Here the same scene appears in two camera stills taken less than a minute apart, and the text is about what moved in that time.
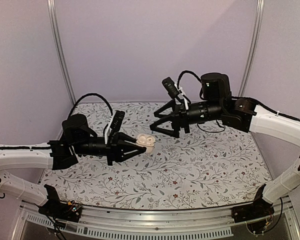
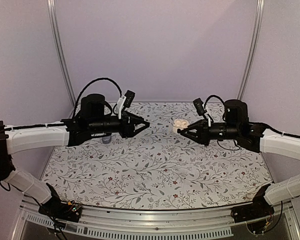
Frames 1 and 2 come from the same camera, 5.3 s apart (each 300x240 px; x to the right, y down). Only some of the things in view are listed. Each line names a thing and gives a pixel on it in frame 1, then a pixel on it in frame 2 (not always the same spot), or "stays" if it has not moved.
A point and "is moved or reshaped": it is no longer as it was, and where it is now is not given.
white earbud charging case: (146, 141) is moved or reshaped
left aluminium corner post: (55, 33) stays
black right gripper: (178, 119) → (202, 136)
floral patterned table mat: (212, 166) stays
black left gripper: (114, 150) → (127, 129)
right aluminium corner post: (261, 4) stays
